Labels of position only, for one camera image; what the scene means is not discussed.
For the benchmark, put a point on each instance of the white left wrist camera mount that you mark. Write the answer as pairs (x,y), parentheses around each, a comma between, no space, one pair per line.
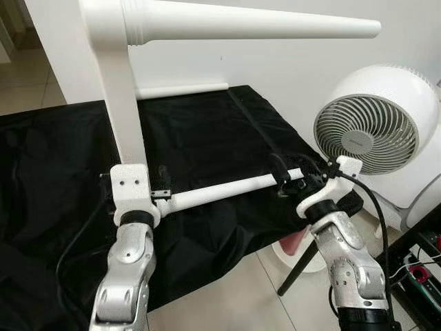
(131,186)

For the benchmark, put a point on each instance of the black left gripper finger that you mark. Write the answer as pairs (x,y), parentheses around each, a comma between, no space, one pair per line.
(165,177)
(105,189)

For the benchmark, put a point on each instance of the white dome appliance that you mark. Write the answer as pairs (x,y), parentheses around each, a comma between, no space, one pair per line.
(413,196)

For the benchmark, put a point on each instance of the pink grey hair dryer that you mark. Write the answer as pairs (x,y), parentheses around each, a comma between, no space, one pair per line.
(418,274)

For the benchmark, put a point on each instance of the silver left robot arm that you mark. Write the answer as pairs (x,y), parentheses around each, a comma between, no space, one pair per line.
(127,269)

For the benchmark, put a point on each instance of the pink plastic piece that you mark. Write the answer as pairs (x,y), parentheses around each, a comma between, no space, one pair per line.
(295,241)

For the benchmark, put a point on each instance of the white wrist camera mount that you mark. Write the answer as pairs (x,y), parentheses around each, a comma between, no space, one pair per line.
(337,183)
(131,186)

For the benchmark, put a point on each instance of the white plastic children tabletop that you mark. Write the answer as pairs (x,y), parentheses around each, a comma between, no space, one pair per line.
(120,103)

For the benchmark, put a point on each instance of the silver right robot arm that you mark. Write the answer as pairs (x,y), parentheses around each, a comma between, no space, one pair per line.
(351,255)

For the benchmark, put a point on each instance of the black metal shelf rack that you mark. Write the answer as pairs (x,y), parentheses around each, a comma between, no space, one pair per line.
(420,276)

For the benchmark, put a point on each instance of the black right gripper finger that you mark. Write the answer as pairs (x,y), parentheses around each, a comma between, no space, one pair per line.
(308,164)
(279,169)

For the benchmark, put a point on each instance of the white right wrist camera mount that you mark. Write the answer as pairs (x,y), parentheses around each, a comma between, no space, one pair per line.
(337,183)

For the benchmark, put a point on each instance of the white plastic table leg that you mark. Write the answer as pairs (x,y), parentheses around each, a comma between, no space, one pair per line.
(179,90)
(241,21)
(220,189)

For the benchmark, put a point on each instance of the black metal table leg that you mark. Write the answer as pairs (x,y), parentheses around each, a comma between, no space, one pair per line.
(298,269)

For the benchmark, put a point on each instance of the white pedestal fan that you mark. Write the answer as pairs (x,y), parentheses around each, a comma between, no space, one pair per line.
(372,117)

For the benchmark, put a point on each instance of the red round appliance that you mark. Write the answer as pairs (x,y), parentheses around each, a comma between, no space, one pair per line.
(437,241)

